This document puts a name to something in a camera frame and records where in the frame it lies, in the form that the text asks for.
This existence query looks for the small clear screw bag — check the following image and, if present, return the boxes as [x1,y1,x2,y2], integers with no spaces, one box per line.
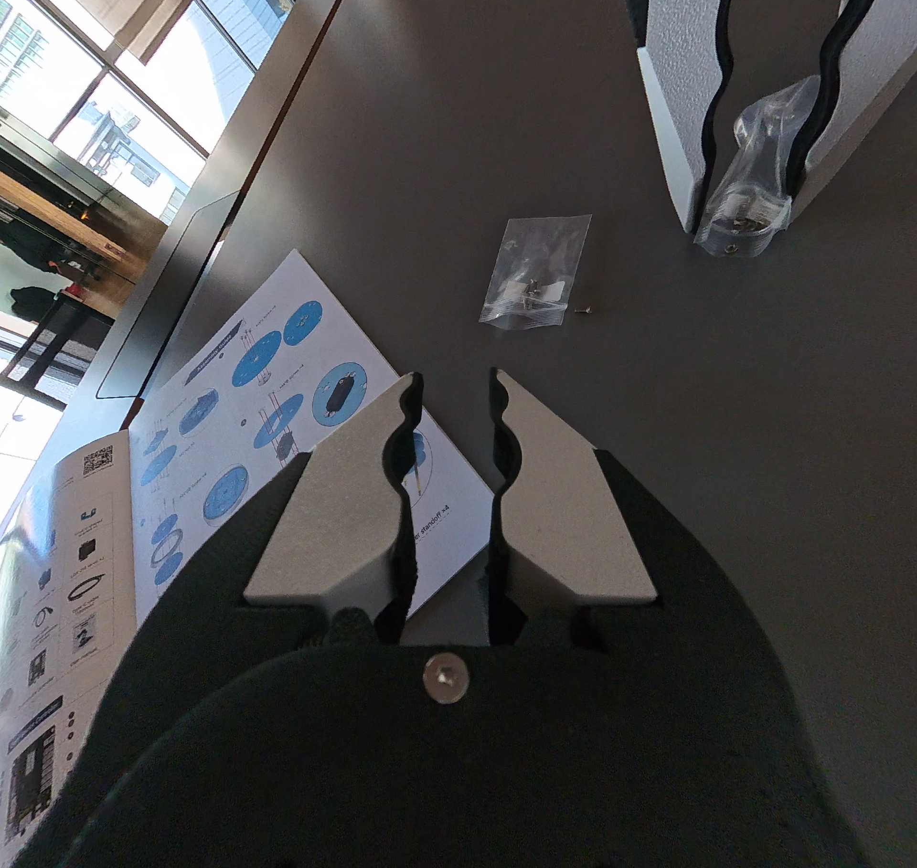
[479,215,593,328]
[693,74,821,260]

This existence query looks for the printed instruction sheet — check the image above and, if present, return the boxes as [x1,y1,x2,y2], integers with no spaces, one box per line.
[0,248,497,868]

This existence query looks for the desk cable flap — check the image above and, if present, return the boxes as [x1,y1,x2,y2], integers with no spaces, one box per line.
[96,191,241,401]

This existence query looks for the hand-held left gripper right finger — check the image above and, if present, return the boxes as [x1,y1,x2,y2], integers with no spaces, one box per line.
[489,368,659,617]

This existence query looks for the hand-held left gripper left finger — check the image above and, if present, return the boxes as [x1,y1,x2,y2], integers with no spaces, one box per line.
[244,371,424,620]

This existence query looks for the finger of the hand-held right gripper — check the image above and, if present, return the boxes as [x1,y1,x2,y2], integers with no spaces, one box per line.
[787,0,917,213]
[636,0,752,235]

